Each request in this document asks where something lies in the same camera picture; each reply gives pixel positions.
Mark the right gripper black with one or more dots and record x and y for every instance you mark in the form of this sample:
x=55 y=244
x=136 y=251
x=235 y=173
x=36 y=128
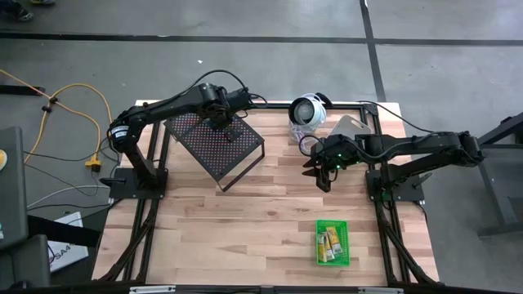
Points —
x=341 y=152

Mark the silver bracket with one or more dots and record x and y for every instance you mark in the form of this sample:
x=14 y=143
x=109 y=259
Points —
x=152 y=290
x=380 y=290

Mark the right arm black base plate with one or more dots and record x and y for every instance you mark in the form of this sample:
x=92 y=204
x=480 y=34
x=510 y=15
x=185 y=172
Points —
x=408 y=192

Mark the grey cabinet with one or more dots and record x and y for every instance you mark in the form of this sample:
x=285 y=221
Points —
x=12 y=196

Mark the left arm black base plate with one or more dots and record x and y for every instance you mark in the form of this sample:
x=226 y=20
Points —
x=118 y=190

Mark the yellow round object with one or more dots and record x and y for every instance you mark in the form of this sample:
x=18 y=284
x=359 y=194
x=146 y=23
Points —
x=2 y=159

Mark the person's foot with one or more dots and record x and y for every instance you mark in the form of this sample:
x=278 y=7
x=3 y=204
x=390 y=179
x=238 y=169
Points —
x=22 y=15

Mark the white printed cardboard box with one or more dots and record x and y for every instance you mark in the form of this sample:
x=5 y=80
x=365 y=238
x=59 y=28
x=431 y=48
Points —
x=69 y=259

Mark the yellow printed packet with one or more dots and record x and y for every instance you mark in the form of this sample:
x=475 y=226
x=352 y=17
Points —
x=334 y=237
x=329 y=252
x=323 y=249

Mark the green slotted plastic basket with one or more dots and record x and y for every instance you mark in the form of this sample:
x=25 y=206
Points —
x=345 y=253

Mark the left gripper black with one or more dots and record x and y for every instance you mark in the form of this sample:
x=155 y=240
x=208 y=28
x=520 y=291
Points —
x=218 y=116

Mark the black flat floor bar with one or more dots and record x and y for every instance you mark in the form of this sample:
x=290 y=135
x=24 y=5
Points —
x=20 y=90

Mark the dark grey metal table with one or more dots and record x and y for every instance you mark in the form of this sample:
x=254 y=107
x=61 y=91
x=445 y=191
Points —
x=496 y=192

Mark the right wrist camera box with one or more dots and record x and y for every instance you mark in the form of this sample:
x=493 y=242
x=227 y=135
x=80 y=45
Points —
x=318 y=150

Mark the white plastic bin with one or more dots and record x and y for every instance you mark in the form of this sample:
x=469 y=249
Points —
x=351 y=124

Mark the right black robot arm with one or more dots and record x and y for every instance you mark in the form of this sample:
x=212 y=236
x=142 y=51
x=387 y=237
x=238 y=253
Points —
x=425 y=145

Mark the white bullet security camera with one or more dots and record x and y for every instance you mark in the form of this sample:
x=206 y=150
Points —
x=304 y=112

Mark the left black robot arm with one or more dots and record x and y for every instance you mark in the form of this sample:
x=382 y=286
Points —
x=163 y=108

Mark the black perforated metal stand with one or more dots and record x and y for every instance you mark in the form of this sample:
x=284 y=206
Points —
x=204 y=147

